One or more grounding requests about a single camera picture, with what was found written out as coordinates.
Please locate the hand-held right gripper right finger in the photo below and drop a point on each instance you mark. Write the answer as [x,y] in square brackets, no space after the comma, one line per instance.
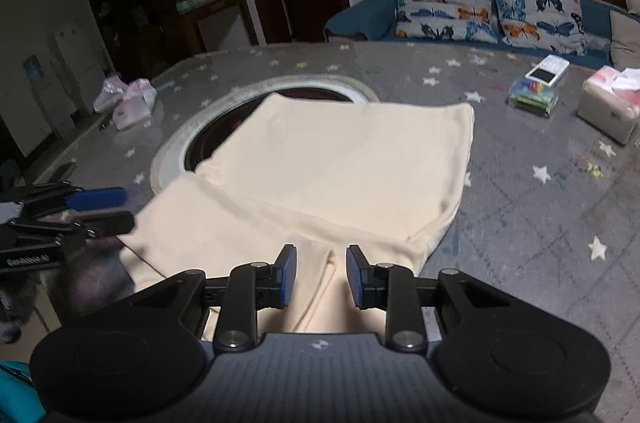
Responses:
[354,275]

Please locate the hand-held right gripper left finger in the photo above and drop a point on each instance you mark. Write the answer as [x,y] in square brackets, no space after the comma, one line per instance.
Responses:
[288,275]

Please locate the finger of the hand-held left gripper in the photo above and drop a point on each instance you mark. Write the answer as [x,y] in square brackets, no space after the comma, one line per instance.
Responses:
[107,224]
[97,198]

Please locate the cream fleece garment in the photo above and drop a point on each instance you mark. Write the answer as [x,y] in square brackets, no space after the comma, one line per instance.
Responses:
[340,163]

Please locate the white appliance with blue sticker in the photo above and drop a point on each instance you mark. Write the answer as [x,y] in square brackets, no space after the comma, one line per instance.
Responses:
[45,98]

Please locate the black round induction cooker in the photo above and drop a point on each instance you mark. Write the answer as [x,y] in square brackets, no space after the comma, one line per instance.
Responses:
[212,138]

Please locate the white refrigerator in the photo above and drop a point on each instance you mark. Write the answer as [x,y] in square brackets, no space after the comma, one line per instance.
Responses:
[82,53]

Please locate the grey star-print tablecloth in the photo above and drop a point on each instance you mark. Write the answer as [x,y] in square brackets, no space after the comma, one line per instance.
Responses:
[525,213]

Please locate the glass jar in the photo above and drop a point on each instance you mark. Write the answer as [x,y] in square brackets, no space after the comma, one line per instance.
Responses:
[184,2]

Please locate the wooden side table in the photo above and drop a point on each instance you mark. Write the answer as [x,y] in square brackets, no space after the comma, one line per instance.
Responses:
[215,10]

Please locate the clear box of coloured bits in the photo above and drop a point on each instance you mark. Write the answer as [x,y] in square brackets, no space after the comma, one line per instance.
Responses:
[532,100]

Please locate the blue sofa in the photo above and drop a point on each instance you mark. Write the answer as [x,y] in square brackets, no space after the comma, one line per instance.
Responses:
[360,20]

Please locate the long butterfly print pillow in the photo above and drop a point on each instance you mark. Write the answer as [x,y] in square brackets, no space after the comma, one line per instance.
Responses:
[440,10]

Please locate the white handheld device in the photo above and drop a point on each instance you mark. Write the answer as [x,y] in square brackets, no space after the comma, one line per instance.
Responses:
[550,70]

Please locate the white tissue box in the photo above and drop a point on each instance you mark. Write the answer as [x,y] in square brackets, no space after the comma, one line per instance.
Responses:
[605,113]

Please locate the square butterfly print pillow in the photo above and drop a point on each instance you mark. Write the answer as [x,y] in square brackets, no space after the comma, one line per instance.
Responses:
[540,18]

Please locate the plain grey pillow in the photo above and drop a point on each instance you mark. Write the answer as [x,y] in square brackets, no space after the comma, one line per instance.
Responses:
[627,43]

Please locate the black white plush toy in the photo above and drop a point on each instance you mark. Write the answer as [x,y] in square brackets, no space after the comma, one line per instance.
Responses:
[632,2]

